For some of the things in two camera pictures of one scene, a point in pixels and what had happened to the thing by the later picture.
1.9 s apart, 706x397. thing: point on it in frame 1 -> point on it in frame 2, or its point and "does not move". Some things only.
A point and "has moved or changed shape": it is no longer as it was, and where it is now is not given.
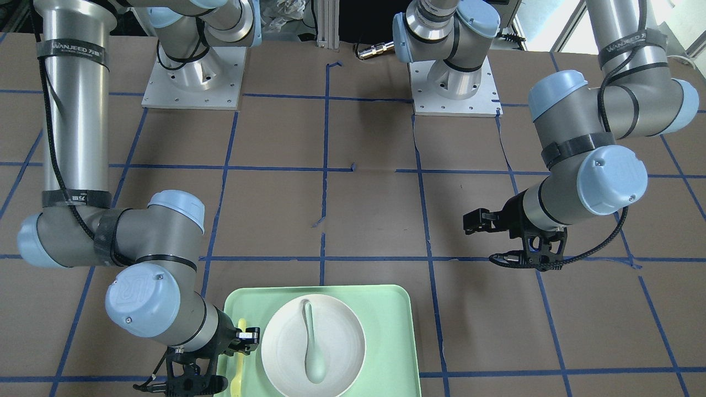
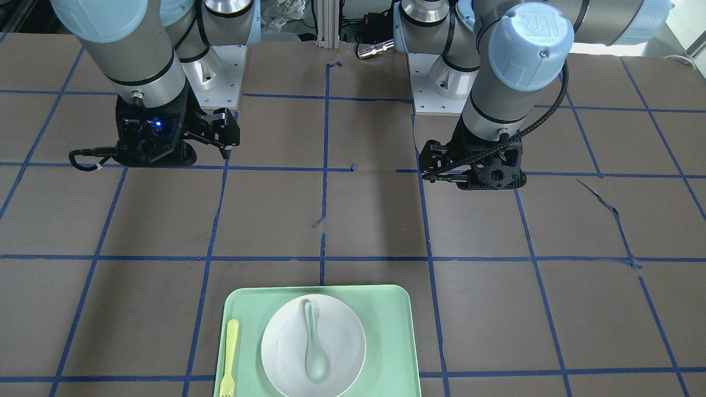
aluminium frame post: (328, 24) does not move
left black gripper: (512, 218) -> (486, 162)
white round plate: (338, 333) does not move
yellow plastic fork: (237, 389) has moved or changed shape
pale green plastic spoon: (315, 362) does not move
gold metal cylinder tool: (375, 49) does not move
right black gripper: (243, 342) -> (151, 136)
